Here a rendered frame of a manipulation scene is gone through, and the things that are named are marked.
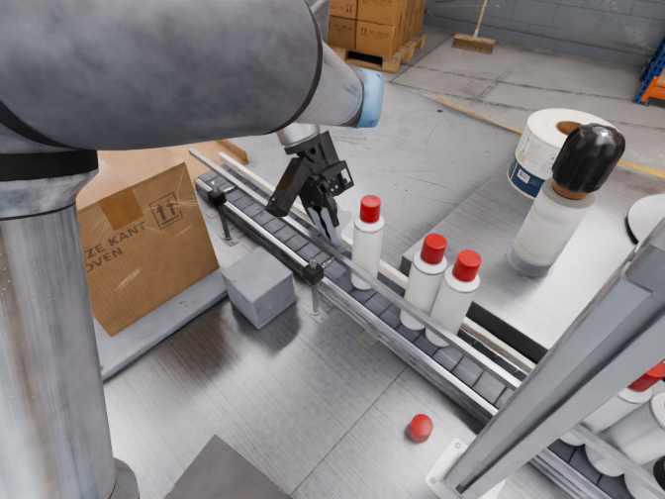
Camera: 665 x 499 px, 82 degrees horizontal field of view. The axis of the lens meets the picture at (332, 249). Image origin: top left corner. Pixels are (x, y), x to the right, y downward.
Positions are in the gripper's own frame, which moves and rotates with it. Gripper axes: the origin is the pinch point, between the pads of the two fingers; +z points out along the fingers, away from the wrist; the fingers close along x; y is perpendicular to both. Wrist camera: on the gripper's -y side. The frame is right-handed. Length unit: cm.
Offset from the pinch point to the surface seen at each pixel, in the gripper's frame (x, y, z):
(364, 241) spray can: -11.8, -1.7, -2.3
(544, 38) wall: 134, 418, 19
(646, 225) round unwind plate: -35, 56, 26
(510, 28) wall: 164, 412, -1
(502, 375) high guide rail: -33.3, -3.8, 16.5
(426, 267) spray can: -23.4, -1.7, 1.2
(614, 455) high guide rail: -46, -4, 24
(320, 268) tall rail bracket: -6.0, -8.4, -0.2
